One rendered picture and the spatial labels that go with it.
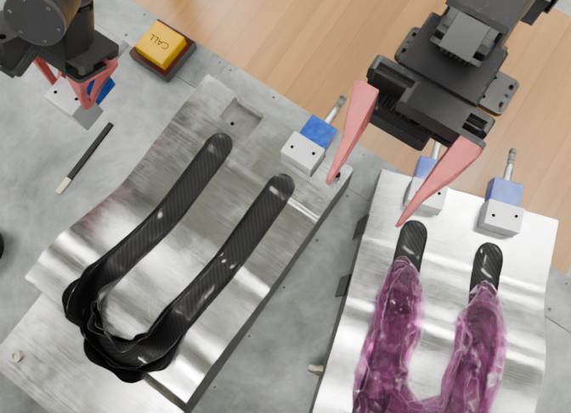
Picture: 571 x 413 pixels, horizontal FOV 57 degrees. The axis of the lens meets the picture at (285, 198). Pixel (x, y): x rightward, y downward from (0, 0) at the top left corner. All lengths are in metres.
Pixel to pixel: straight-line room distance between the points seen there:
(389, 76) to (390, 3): 0.57
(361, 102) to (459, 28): 0.09
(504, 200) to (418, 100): 0.42
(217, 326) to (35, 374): 0.26
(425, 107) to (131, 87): 0.62
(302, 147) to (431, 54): 0.33
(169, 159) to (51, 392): 0.35
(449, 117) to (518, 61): 0.58
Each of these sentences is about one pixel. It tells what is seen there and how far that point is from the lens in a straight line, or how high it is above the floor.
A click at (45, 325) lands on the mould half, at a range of 0.80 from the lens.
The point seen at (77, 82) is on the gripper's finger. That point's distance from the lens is 0.68.
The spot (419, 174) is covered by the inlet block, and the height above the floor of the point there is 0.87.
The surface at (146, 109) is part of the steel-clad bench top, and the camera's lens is 0.90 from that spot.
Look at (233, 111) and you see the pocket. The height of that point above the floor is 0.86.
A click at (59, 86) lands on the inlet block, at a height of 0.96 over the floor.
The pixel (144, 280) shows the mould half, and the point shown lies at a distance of 0.70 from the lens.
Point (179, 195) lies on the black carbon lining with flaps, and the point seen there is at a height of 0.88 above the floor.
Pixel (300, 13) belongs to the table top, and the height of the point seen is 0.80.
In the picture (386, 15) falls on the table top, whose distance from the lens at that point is 0.97.
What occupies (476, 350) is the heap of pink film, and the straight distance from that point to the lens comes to 0.71.
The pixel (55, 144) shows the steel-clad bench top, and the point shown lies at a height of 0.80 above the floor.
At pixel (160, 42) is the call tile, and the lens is 0.91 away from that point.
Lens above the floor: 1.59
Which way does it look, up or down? 75 degrees down
